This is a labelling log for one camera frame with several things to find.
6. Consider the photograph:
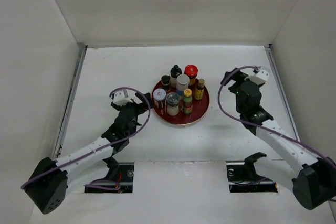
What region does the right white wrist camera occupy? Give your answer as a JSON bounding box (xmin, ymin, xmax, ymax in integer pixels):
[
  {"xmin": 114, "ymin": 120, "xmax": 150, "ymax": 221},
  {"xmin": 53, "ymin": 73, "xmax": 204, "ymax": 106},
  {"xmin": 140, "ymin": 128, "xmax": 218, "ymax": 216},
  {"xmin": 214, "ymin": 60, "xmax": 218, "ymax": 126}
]
[{"xmin": 244, "ymin": 66, "xmax": 271, "ymax": 87}]

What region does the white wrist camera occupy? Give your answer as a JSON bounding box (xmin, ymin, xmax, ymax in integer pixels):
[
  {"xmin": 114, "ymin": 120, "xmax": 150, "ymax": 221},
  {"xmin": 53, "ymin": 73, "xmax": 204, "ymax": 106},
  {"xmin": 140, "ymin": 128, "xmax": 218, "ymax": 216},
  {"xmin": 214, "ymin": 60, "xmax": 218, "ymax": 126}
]
[
  {"xmin": 244, "ymin": 66, "xmax": 271, "ymax": 87},
  {"xmin": 109, "ymin": 89, "xmax": 131, "ymax": 106}
]

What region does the green-label red sauce bottle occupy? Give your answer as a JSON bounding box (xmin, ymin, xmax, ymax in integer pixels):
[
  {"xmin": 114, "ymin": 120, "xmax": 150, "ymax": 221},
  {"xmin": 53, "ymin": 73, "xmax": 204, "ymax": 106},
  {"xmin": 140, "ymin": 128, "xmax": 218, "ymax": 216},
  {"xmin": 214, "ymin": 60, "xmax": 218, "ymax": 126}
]
[{"xmin": 182, "ymin": 89, "xmax": 193, "ymax": 114}]

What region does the black-top white salt grinder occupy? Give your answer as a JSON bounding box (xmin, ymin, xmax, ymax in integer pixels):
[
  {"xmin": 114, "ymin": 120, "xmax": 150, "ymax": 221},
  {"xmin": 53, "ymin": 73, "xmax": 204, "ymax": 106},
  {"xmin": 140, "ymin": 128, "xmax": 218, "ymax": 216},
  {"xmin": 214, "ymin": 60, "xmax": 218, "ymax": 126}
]
[{"xmin": 170, "ymin": 65, "xmax": 182, "ymax": 88}]

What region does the silver-lid blue-label jar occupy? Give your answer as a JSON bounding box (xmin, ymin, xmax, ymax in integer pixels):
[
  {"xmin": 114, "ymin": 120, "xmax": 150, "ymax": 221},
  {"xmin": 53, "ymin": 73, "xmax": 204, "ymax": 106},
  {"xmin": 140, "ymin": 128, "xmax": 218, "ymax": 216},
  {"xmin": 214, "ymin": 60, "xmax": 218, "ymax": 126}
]
[{"xmin": 176, "ymin": 74, "xmax": 190, "ymax": 98}]

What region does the right aluminium table rail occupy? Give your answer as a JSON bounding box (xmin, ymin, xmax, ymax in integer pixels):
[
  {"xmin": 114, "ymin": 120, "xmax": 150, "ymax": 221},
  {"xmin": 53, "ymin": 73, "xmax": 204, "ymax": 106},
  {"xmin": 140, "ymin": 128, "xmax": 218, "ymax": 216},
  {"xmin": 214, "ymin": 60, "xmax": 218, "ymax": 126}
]
[{"xmin": 264, "ymin": 44, "xmax": 300, "ymax": 142}]

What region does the small yellow-label oil bottle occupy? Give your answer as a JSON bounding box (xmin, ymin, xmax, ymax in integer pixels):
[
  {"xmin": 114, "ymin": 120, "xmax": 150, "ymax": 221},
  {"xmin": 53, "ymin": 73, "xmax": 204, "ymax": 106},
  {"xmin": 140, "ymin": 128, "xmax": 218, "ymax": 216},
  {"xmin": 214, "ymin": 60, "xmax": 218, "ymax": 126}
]
[{"xmin": 194, "ymin": 79, "xmax": 205, "ymax": 100}]

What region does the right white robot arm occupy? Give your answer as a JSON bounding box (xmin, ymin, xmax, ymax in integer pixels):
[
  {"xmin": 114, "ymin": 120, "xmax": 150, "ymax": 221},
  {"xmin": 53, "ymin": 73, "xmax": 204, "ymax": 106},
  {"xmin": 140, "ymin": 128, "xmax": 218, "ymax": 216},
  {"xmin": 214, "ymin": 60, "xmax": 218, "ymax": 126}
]
[{"xmin": 220, "ymin": 66, "xmax": 335, "ymax": 210}]

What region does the red round lacquer tray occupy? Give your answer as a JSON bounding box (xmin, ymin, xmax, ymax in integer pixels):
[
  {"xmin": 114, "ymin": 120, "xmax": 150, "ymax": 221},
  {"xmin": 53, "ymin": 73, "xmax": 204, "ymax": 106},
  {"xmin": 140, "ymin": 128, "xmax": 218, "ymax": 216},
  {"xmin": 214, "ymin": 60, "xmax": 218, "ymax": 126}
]
[{"xmin": 151, "ymin": 80, "xmax": 210, "ymax": 125}]

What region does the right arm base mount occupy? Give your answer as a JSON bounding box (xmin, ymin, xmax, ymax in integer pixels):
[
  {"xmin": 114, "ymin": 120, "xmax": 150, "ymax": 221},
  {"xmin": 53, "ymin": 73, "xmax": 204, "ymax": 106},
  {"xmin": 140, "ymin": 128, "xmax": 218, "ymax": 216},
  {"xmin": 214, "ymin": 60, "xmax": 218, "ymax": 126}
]
[{"xmin": 226, "ymin": 152, "xmax": 278, "ymax": 193}]

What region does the left aluminium table rail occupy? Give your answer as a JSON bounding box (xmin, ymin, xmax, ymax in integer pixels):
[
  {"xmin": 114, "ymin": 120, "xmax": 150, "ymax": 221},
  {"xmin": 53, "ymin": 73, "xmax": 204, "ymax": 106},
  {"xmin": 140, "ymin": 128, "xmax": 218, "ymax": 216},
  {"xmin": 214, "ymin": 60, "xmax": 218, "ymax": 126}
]
[{"xmin": 50, "ymin": 42, "xmax": 88, "ymax": 158}]

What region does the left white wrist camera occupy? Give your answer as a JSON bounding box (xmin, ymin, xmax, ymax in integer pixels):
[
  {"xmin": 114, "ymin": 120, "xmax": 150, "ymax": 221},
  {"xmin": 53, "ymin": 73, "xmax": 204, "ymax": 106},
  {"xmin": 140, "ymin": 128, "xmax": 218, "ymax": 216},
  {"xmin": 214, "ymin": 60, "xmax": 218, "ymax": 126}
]
[{"xmin": 109, "ymin": 89, "xmax": 131, "ymax": 106}]

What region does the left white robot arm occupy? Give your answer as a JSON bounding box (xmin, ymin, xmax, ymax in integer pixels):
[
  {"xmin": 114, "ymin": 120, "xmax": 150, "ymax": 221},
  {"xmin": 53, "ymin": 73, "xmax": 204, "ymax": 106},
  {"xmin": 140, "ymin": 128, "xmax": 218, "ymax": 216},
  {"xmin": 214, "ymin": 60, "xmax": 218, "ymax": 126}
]
[{"xmin": 21, "ymin": 88, "xmax": 153, "ymax": 215}]

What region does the black-cap pepper shaker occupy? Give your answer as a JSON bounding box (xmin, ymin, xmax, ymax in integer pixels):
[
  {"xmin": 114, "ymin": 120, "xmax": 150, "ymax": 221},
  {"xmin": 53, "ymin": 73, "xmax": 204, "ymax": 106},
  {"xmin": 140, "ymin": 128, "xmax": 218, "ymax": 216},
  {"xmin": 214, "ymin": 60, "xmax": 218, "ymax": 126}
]
[{"xmin": 161, "ymin": 75, "xmax": 170, "ymax": 92}]

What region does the red-lid chili sauce jar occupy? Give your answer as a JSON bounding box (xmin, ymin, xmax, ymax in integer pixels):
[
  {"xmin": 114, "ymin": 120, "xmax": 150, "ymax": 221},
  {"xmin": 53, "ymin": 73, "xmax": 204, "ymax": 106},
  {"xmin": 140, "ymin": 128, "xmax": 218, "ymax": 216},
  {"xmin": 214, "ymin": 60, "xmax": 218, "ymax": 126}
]
[{"xmin": 184, "ymin": 65, "xmax": 198, "ymax": 89}]

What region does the white-lid dark spice jar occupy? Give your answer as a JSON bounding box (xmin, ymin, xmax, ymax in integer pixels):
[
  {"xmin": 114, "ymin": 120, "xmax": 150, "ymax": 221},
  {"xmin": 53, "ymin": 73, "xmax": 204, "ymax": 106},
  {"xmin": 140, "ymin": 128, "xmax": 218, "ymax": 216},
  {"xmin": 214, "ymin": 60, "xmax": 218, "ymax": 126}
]
[{"xmin": 153, "ymin": 88, "xmax": 166, "ymax": 109}]

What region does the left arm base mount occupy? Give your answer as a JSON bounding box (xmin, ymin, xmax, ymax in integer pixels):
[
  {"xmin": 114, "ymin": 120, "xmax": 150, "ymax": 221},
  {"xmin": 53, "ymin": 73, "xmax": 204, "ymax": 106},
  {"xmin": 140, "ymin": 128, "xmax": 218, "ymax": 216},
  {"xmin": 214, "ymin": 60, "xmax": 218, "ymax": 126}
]
[{"xmin": 84, "ymin": 157, "xmax": 135, "ymax": 194}]

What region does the grey-top white salt grinder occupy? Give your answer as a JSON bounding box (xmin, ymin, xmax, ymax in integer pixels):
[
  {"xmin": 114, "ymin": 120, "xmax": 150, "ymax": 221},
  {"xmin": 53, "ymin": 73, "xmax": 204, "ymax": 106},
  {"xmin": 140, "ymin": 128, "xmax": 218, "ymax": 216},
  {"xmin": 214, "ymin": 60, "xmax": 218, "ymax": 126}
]
[{"xmin": 166, "ymin": 92, "xmax": 180, "ymax": 116}]

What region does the aluminium table rail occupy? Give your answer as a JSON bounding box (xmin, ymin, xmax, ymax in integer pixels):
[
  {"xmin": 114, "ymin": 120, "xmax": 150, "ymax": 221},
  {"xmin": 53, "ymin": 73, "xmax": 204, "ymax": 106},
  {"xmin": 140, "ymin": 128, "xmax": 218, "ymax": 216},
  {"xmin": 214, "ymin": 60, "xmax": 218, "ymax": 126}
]
[
  {"xmin": 264, "ymin": 44, "xmax": 300, "ymax": 142},
  {"xmin": 50, "ymin": 42, "xmax": 88, "ymax": 158}
]

